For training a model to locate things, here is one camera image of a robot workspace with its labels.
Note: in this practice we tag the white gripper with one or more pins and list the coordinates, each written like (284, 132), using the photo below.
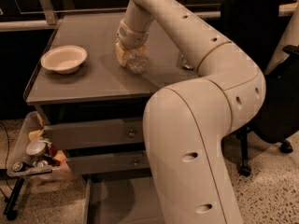
(132, 36)

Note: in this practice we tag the clear plastic water bottle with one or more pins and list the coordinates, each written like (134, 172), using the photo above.
(137, 61)

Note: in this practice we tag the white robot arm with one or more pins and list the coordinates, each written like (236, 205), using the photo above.
(185, 122)

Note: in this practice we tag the grey drawer cabinet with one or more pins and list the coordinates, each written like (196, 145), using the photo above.
(101, 89)

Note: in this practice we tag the top grey drawer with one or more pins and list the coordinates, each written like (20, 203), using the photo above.
(99, 133)

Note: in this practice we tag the grey drawer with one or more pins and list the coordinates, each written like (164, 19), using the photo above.
(106, 163)
(123, 201)
(99, 133)

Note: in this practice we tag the middle grey drawer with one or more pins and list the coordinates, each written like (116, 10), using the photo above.
(106, 163)

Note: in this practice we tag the bottom grey drawer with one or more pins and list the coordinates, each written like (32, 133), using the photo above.
(123, 201)

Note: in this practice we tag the white paper bowl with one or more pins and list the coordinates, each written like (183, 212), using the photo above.
(64, 59)

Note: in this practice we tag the small soda can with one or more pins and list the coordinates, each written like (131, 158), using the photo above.
(19, 166)

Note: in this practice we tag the black stand leg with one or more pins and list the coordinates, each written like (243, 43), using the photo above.
(9, 210)

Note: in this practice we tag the metal bracket post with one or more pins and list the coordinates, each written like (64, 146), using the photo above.
(49, 13)

